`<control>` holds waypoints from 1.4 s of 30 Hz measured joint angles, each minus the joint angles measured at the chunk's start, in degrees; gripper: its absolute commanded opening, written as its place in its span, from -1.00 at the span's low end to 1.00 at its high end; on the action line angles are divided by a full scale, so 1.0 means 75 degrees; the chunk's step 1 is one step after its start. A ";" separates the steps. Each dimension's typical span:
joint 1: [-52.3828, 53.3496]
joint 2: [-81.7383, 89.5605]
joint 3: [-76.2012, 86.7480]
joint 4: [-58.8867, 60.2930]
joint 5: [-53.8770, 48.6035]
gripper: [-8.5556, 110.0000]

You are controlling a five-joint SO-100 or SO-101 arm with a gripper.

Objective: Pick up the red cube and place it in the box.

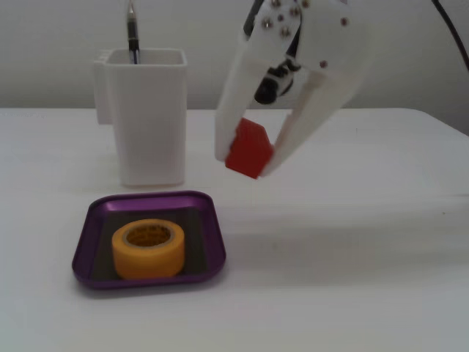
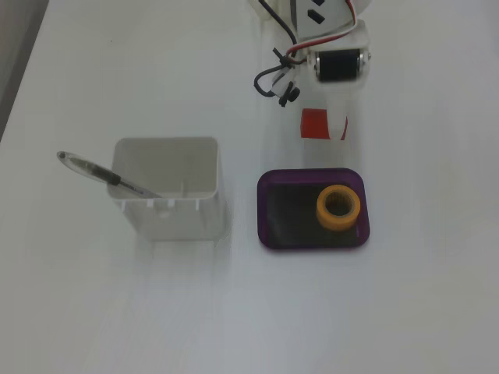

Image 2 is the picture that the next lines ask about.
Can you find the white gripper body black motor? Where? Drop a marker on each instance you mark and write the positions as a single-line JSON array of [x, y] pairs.
[[337, 65]]

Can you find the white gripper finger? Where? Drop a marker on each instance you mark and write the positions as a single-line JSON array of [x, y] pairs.
[[336, 113]]

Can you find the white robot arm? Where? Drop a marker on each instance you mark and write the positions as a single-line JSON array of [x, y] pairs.
[[327, 15]]

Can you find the white plastic pen holder box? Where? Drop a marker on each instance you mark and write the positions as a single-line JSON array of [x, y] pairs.
[[175, 222]]

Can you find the black zip tie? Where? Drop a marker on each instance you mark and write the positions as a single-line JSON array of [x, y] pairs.
[[290, 95]]

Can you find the yellow masking tape roll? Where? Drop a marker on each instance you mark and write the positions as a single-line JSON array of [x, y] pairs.
[[325, 218]]

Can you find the purple square tray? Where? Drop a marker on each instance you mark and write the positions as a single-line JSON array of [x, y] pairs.
[[265, 210]]

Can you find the black pen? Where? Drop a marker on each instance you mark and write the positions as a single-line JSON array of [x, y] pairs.
[[97, 171]]

